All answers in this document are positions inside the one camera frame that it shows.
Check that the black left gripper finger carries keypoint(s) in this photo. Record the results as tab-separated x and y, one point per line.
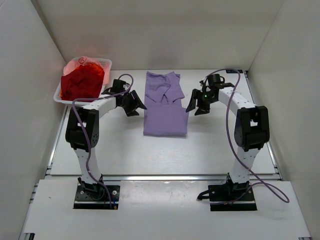
131	113
138	104

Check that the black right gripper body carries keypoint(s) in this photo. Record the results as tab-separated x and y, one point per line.
204	99

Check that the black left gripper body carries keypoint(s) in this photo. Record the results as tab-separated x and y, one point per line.
128	102

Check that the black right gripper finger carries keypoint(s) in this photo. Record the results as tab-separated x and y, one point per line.
202	111
193	100

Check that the purple t shirt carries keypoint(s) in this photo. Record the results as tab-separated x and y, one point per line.
164	115

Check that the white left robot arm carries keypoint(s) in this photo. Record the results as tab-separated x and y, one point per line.
83	129

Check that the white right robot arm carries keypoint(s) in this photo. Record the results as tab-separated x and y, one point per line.
251	132

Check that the black corner label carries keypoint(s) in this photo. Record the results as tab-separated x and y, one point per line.
234	71

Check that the orange t shirt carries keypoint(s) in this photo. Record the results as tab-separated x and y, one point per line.
96	67

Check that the dark red t shirt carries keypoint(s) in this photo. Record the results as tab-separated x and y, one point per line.
80	85

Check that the pink t shirt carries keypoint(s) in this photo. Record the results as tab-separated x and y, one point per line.
103	63

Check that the white plastic laundry basket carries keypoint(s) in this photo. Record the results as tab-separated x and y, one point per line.
86	81

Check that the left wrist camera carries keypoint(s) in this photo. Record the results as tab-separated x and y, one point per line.
119	86

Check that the aluminium table edge rail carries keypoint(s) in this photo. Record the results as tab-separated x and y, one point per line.
172	177

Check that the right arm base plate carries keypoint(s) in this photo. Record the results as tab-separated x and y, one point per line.
229	197

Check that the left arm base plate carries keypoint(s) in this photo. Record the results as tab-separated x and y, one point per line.
90	200

